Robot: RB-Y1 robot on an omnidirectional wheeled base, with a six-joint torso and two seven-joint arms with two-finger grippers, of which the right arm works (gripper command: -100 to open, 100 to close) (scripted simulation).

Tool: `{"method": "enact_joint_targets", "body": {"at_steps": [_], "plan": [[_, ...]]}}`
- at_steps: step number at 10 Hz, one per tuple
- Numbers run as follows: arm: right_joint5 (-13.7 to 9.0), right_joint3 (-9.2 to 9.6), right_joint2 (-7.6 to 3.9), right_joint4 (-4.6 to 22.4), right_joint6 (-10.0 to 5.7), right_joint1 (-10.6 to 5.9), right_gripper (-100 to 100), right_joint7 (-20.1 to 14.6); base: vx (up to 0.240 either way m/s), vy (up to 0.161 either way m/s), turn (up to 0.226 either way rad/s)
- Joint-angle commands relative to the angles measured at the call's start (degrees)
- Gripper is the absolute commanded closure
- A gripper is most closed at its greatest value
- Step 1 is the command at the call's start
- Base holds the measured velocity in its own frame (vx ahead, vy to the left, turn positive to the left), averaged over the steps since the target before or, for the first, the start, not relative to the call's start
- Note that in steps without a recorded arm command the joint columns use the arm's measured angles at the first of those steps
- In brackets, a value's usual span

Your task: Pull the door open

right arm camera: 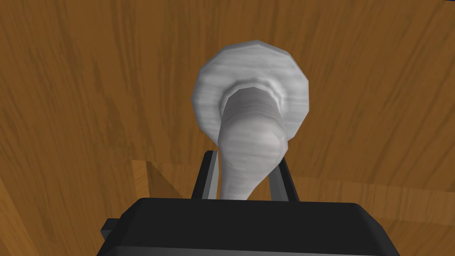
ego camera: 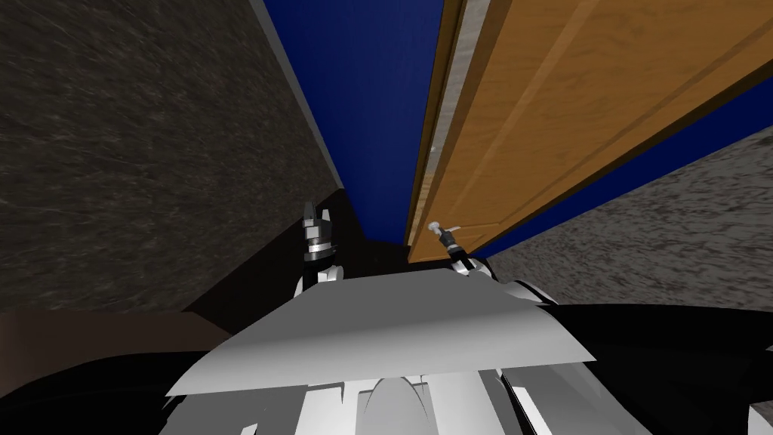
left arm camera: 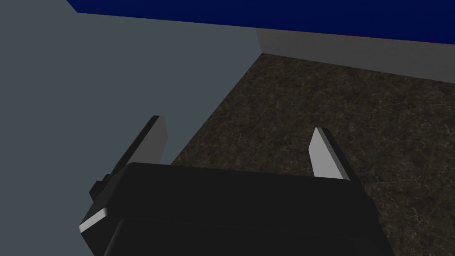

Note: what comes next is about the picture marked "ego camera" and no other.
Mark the brown wooden door leaf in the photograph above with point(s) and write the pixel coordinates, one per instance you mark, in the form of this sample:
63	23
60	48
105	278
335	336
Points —
543	121

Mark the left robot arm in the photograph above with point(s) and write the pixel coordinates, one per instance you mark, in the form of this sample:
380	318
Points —
319	252

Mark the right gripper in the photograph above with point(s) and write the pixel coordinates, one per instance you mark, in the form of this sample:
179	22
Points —
450	241

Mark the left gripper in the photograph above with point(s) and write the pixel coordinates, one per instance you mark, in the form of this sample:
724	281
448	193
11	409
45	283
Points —
317	231

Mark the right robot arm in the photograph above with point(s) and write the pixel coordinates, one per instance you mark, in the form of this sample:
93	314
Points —
664	362

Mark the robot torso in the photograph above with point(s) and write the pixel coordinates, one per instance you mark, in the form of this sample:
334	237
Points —
392	326

